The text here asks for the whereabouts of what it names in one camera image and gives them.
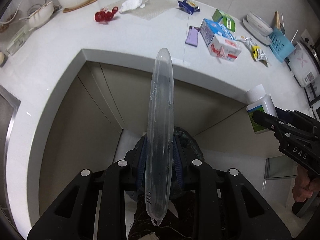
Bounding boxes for small white orange sachet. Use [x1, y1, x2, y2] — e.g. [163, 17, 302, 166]
[235, 36, 254, 48]

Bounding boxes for red mesh net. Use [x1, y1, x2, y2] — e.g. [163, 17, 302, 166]
[94, 7, 119, 24]

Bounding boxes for person's right hand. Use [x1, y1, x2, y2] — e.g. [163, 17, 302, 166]
[292, 165, 313, 203]

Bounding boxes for white plastic pill bottle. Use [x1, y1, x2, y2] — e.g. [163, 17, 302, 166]
[245, 84, 277, 134]

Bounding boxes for purple snack wrapper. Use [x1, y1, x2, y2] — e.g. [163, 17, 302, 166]
[185, 26, 200, 47]

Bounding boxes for blue white milk carton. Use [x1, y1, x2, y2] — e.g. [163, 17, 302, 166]
[200, 18, 242, 62]

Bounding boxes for steel sink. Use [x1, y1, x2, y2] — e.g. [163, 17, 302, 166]
[1, 86, 21, 212]

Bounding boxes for blue utensil holder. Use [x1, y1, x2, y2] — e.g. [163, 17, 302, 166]
[269, 28, 295, 62]

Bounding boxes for blue cookie wrapper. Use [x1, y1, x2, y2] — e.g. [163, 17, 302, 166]
[178, 0, 201, 15]

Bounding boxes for yellow silver snack wrapper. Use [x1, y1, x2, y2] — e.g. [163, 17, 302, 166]
[251, 45, 269, 67]

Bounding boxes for white tissue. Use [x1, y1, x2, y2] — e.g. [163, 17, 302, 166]
[119, 0, 151, 14]

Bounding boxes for wall socket with plug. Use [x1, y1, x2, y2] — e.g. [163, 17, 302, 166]
[300, 29, 313, 46]

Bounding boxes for wooden coaster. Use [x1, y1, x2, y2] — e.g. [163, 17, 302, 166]
[63, 0, 98, 13]

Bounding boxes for clear glass dish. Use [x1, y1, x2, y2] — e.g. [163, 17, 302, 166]
[6, 26, 28, 55]

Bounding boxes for white floral rice cooker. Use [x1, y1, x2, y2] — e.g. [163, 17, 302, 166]
[288, 41, 319, 88]

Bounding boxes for blue patterned bowl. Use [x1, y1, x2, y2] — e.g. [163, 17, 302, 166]
[247, 11, 273, 36]

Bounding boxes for blue striped plate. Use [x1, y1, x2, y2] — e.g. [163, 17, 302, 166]
[242, 18, 272, 46]

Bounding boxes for white cable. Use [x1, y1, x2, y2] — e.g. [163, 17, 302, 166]
[0, 9, 20, 26]

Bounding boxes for green white medicine box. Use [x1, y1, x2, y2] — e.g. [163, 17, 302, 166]
[212, 9, 236, 33]

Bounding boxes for clear bubble wrap sheet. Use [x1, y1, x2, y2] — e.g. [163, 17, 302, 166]
[116, 0, 178, 21]

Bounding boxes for white bowl with chopsticks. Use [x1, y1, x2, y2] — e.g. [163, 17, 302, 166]
[20, 1, 54, 29]

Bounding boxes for wooden chopsticks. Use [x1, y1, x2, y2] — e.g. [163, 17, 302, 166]
[274, 11, 280, 30]

